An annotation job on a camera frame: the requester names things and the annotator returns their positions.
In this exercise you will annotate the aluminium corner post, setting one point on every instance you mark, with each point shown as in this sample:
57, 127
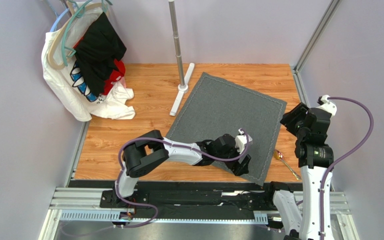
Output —
321, 26

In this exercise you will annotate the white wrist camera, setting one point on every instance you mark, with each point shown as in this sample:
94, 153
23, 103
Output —
327, 105
243, 141

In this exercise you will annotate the red garment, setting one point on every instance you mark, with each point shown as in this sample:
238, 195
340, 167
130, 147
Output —
113, 78

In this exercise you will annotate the iridescent metal spoon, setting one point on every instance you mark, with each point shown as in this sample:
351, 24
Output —
280, 157

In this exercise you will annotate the teal clothes hanger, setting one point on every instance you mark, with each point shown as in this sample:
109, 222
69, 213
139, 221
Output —
84, 14

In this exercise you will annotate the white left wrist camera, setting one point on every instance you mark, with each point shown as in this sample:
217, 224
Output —
243, 141

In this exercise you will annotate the silver metal stand pole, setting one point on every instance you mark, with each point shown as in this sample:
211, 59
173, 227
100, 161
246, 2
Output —
176, 39

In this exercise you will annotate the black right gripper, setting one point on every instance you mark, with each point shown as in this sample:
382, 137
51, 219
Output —
293, 115

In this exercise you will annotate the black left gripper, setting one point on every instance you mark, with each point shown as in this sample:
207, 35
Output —
240, 168

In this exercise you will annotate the white T-shirt with print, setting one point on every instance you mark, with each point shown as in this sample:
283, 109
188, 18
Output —
93, 83

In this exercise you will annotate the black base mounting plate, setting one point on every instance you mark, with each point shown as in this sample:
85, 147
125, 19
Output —
194, 200

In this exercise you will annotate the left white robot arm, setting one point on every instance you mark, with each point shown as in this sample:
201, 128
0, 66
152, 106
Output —
140, 156

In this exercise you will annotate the beige clothes hanger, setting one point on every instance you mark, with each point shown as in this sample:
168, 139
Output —
57, 43

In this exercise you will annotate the black garment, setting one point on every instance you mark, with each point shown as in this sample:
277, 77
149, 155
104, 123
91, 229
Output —
98, 56

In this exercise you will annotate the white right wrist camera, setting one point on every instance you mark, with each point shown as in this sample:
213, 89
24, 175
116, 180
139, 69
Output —
327, 105

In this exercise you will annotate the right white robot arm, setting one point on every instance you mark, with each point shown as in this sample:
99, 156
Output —
313, 222

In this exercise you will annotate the blue clothes hanger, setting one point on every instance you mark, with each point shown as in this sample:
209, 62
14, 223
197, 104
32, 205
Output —
55, 25

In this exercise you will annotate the grey cloth napkin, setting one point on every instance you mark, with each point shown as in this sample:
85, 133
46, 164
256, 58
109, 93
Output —
217, 106

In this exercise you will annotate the white stand base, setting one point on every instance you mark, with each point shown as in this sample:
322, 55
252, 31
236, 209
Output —
182, 90

